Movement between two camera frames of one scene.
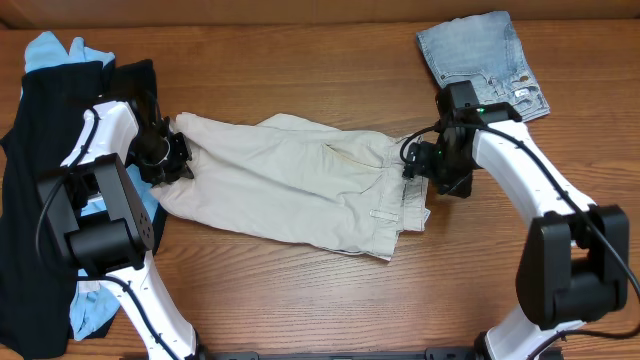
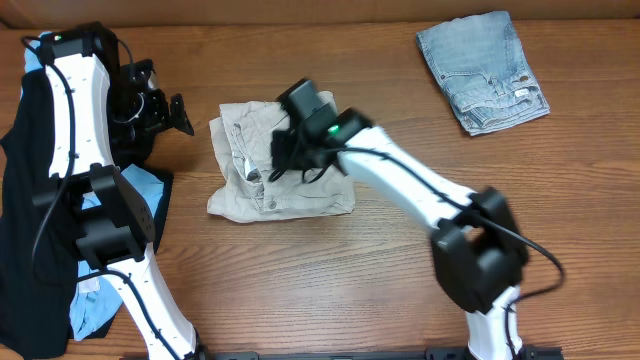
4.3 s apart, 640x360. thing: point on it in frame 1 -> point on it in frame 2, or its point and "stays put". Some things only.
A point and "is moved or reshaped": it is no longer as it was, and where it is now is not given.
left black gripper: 179,151 -> 163,112
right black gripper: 422,165 -> 288,160
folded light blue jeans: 485,50 stays put
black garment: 36,275 stays put
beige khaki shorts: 298,181 is moved or reshaped
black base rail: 431,353 stays put
